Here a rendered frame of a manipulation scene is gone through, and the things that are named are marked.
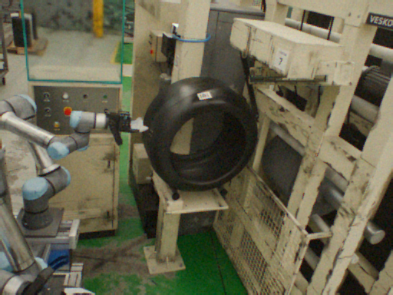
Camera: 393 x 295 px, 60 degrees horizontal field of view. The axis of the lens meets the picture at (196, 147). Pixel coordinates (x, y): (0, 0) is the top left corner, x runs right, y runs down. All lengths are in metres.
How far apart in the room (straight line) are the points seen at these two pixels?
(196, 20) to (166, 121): 0.59
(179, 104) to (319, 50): 0.65
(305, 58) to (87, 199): 1.83
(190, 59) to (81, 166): 1.09
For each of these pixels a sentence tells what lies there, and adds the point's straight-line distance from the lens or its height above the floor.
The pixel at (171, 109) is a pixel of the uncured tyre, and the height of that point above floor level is 1.39.
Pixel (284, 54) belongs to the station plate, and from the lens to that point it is 1.49.
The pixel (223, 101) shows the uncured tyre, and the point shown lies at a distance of 1.65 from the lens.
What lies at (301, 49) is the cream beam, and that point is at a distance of 1.46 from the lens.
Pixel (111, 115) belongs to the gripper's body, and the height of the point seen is 1.33.
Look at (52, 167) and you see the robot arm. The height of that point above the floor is 0.98.
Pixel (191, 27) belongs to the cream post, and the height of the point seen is 1.71.
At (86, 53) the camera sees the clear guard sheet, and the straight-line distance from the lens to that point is 2.23.
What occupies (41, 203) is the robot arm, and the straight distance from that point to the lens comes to 1.87.
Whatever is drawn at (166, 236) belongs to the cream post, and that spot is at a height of 0.28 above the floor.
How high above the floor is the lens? 1.97
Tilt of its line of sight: 27 degrees down
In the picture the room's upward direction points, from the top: 9 degrees clockwise
